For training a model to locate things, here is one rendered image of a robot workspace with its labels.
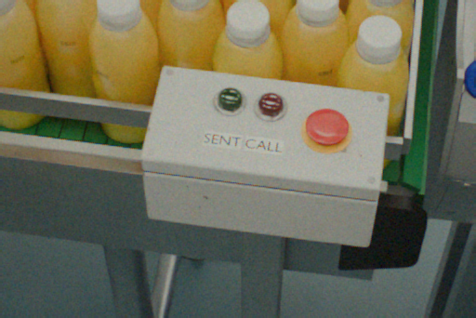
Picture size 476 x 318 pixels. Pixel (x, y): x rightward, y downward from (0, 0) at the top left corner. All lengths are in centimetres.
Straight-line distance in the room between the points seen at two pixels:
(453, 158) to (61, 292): 106
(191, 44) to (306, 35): 11
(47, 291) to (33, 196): 89
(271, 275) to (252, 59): 23
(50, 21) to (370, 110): 34
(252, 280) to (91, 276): 101
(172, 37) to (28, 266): 113
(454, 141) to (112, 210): 38
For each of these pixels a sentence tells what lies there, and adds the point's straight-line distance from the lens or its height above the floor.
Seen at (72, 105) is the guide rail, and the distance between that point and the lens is 117.
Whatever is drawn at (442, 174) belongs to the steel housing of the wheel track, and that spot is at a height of 84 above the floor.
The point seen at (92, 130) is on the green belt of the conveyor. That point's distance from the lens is 124.
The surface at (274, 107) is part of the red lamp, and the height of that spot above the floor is 111.
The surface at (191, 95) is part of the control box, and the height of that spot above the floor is 110.
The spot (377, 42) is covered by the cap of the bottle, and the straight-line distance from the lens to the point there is 107.
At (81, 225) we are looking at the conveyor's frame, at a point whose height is 77.
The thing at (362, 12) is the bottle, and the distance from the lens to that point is 114.
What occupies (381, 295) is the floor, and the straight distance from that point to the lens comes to 216.
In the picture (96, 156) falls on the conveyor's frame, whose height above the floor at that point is 90.
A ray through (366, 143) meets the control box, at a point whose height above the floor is 110.
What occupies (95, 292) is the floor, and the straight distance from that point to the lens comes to 216.
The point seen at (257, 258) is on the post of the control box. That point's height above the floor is 90.
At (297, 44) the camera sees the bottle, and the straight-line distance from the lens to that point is 112.
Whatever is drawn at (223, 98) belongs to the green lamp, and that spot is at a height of 111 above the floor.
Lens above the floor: 191
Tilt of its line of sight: 56 degrees down
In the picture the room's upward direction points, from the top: 5 degrees clockwise
